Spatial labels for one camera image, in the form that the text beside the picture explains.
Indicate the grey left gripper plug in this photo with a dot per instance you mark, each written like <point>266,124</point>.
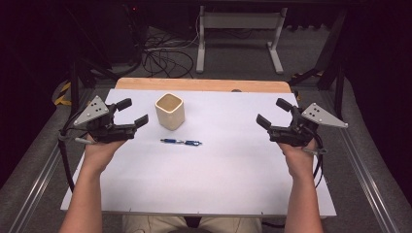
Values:
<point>82,140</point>

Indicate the black tripod stand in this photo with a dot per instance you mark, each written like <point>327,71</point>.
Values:
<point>75,87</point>

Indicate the white paper sheet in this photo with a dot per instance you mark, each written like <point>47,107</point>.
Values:
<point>210,174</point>

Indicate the grey gripper plug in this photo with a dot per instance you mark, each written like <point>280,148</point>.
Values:
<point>82,140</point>
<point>319,150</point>

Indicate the yellow black striped tape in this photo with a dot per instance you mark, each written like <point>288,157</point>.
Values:
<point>63,95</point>

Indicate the black metal stand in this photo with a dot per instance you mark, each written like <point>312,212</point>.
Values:
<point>339,90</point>

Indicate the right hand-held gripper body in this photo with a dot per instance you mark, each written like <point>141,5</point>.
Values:
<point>291,134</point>

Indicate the person's left hand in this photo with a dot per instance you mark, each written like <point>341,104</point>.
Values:
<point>97,155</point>

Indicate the grey right gripper plug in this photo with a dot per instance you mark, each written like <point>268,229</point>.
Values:
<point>319,150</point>

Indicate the person's beige trousers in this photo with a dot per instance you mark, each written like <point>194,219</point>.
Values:
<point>152,225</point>

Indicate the wooden table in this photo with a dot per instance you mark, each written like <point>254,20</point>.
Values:
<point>194,84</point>

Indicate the white metal stand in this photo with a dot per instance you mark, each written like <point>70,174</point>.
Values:
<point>239,20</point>

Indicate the person's right hand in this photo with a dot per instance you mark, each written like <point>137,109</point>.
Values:
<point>301,161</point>

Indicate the aluminium rail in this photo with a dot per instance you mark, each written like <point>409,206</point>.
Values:
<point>35,191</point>
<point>369,181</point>

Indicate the blue pen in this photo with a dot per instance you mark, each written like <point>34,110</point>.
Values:
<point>181,141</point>

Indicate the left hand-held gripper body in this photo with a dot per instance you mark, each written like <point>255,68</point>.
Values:
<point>107,131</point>

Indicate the beige square cup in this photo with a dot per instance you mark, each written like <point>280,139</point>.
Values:
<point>170,118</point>

